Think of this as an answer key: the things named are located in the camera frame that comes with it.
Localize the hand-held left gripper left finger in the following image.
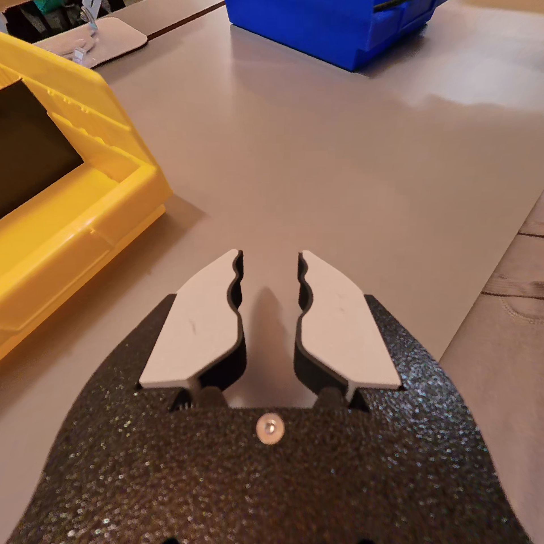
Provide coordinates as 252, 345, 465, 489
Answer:
139, 248, 248, 394

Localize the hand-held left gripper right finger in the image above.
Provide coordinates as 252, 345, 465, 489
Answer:
293, 250, 403, 406

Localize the yellow plastic bin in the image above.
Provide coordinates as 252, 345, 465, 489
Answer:
0, 32, 173, 362

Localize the black card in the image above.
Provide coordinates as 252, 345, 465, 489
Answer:
0, 78, 86, 220

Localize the beige rounded board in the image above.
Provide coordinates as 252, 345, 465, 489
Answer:
35, 16, 148, 69

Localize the blue plastic bin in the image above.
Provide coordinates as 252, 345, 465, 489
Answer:
224, 0, 448, 72

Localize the clear plastic clip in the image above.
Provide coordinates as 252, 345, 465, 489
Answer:
71, 0, 102, 65

